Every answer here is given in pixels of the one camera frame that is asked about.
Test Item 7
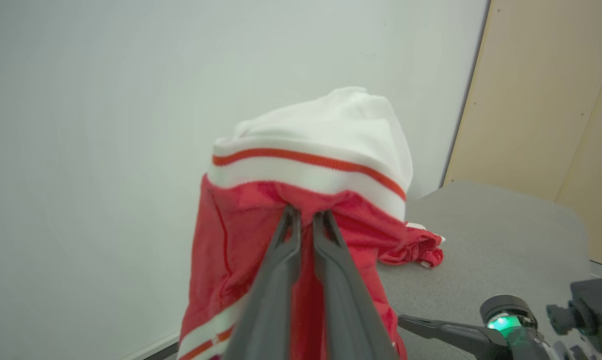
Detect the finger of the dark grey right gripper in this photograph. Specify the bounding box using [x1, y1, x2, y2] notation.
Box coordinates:
[397, 314, 506, 360]

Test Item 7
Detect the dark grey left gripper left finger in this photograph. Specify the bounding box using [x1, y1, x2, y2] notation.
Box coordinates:
[223, 205, 302, 360]

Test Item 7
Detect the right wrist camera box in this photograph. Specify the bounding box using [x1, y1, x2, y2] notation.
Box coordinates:
[546, 276, 602, 356]

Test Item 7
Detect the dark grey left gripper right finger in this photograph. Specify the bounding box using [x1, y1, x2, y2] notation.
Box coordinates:
[312, 210, 399, 360]

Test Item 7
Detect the red and white striped garment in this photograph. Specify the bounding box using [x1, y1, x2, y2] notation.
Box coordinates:
[177, 86, 445, 360]

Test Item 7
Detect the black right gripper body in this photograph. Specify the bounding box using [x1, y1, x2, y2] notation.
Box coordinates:
[480, 294, 551, 360]

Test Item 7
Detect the beige wooden panel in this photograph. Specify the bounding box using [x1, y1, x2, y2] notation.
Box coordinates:
[442, 0, 602, 202]
[555, 39, 602, 272]

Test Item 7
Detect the white wall trim strip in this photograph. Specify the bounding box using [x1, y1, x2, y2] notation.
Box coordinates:
[122, 330, 181, 360]

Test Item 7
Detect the grey fabric sofa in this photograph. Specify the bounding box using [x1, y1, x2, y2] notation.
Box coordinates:
[378, 180, 592, 360]

